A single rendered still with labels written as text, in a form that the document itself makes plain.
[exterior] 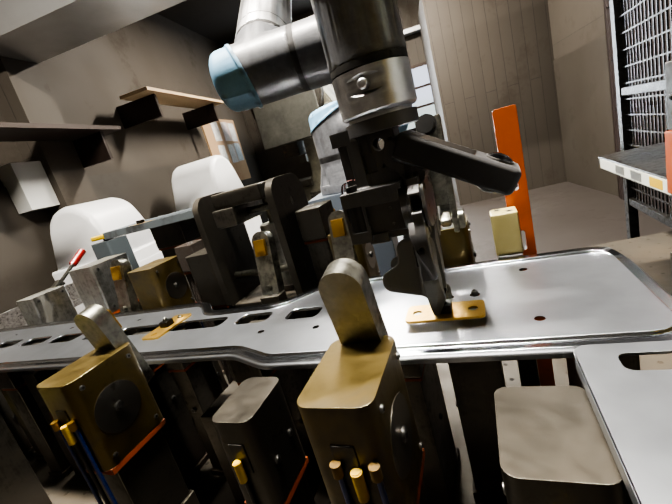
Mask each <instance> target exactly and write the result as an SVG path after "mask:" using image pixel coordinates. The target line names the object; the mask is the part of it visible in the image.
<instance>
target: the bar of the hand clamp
mask: <svg viewBox="0 0 672 504"><path fill-rule="evenodd" d="M415 128H416V132H420V133H423V134H426V135H429V136H432V137H436V138H439V139H442V140H445V138H444V133H443V127H442V122H441V116H440V115H439V114H436V115H434V116H433V115H431V114H423V115H421V116H420V117H419V120H418V121H415ZM427 175H429V178H430V181H431V185H432V189H433V193H434V198H435V204H436V219H437V224H438V230H439V235H441V232H440V229H441V225H440V224H439V213H438V208H437V206H441V205H446V204H450V209H451V215H452V220H453V226H454V231H455V232H460V225H459V220H458V213H457V206H456V200H455V194H454V189H453V183H452V178H451V177H449V176H446V175H443V174H440V173H437V172H434V171H431V170H429V172H428V174H427Z"/></svg>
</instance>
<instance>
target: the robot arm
mask: <svg viewBox="0 0 672 504"><path fill-rule="evenodd" d="M310 1H311V5H312V8H313V12H314V15H312V16H310V17H307V18H304V19H301V20H299V21H296V22H293V23H292V0H241V3H240V9H239V15H238V22H237V28H236V34H235V40H234V44H231V45H228V44H225V45H224V47H223V48H221V49H218V50H216V51H214V52H213V53H212V54H211V55H210V58H209V70H210V74H211V78H212V81H213V84H214V86H215V89H216V91H217V93H218V95H219V96H220V98H221V99H222V101H223V102H224V103H225V105H226V106H227V107H228V108H230V109H231V110H233V111H236V112H241V111H245V110H248V109H252V108H256V107H259V108H262V107H263V105H266V104H269V103H272V102H275V101H278V100H281V99H284V98H287V97H290V96H293V95H297V94H300V93H303V92H307V91H310V90H314V89H317V88H320V87H323V86H327V85H330V84H332V85H333V89H334V92H335V96H336V100H337V101H333V102H331V103H328V104H326V105H324V106H322V107H320V108H318V109H317V110H315V111H314V112H312V113H311V114H310V116H309V124H310V129H311V134H312V137H313V140H314V144H315V147H316V151H317V155H318V158H319V162H320V166H321V186H320V188H321V192H322V195H323V196H326V195H332V194H337V193H341V194H342V195H341V196H340V201H341V204H342V208H343V212H344V215H345V219H346V223H347V226H348V230H349V234H350V237H351V241H352V244H353V245H357V244H358V245H360V244H365V243H371V245H374V244H379V243H385V242H390V241H391V239H392V237H397V236H402V235H403V239H402V240H401V241H400V242H399V243H398V245H397V248H396V252H397V256H396V257H395V258H394V259H392V261H391V270H389V271H388V272H386V273H385V274H384V275H383V278H382V280H383V285H384V287H385V288H386V289H387V290H388V291H390V292H394V293H402V294H410V295H419V296H424V297H426V298H428V301H429V304H430V307H431V309H432V311H433V313H434V316H435V315H440V314H441V311H442V309H443V306H444V303H445V301H446V292H447V283H446V275H445V268H444V261H443V255H442V254H443V253H442V247H441V241H440V235H439V230H438V224H437V219H436V204H435V198H434V193H433V189H432V185H431V181H430V178H429V175H427V174H428V172H429V170H431V171H434V172H437V173H440V174H443V175H446V176H449V177H452V178H455V179H458V180H461V181H464V182H467V183H470V184H473V185H476V186H477V187H478V188H479V189H481V190H482V191H484V192H487V193H500V194H503V195H510V194H512V193H513V192H514V190H515V188H516V186H517V184H518V182H519V180H520V178H521V175H522V173H521V170H520V167H519V165H518V164H517V163H516V162H514V161H513V160H512V159H511V158H510V157H509V156H507V155H505V154H503V153H499V152H493V153H484V152H481V151H477V150H474V149H471V148H468V147H464V146H461V145H458V144H455V143H452V142H448V141H445V140H442V139H439V138H436V137H432V136H429V135H426V134H423V133H420V132H416V131H413V130H407V128H408V124H409V123H412V122H415V121H418V120H419V115H418V110H417V106H413V107H412V104H414V103H415V102H416V101H417V95H416V90H415V85H414V80H413V75H412V70H411V65H410V60H409V57H408V53H407V47H406V42H405V37H404V33H403V28H402V23H401V18H400V13H399V9H398V4H397V0H310ZM406 130H407V131H406ZM379 140H383V141H384V148H383V149H382V148H380V147H379V145H378V141H379ZM343 192H344V194H343Z"/></svg>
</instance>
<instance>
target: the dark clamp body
mask: <svg viewBox="0 0 672 504"><path fill-rule="evenodd" d="M185 259H186V261H187V264H188V266H189V269H190V272H191V274H192V277H193V279H194V282H195V285H196V287H197V290H198V292H199V295H200V297H201V300H202V302H207V303H210V305H211V307H212V309H213V310H222V309H231V308H235V307H234V306H227V305H226V303H225V300H224V297H223V295H222V292H221V289H220V287H219V284H218V281H217V278H216V276H215V273H214V270H213V268H212V265H211V262H210V260H209V257H208V254H207V251H206V249H205V248H203V249H201V250H199V251H197V252H195V253H193V254H191V255H189V256H187V257H185ZM225 320H227V319H223V320H214V324H215V326H218V325H220V324H222V323H223V322H224V321H225Z"/></svg>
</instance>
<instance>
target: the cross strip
mask: <svg viewBox="0 0 672 504"><path fill-rule="evenodd" d="M663 352H672V340H671V341H651V342H632V343H612V344H593V345H582V346H579V347H577V348H575V350H574V356H575V364H576V370H577V372H578V374H579V377H580V379H581V382H582V384H583V386H584V389H585V391H586V393H587V396H588V398H589V401H590V403H591V405H592V408H593V410H594V412H595V415H596V417H597V420H598V422H599V424H600V427H601V429H602V432H603V434H604V436H605V439H606V441H607V443H608V446H609V448H610V451H611V453H612V455H613V458H614V460H615V462H616V465H617V467H618V470H619V472H620V474H621V477H622V479H623V481H624V484H625V486H626V489H627V491H628V493H629V496H630V498H631V500H632V503H633V504H672V369H670V370H631V369H627V368H625V367H624V366H623V365H622V364H621V362H620V360H619V358H618V357H619V356H620V355H623V354H639V353H663Z"/></svg>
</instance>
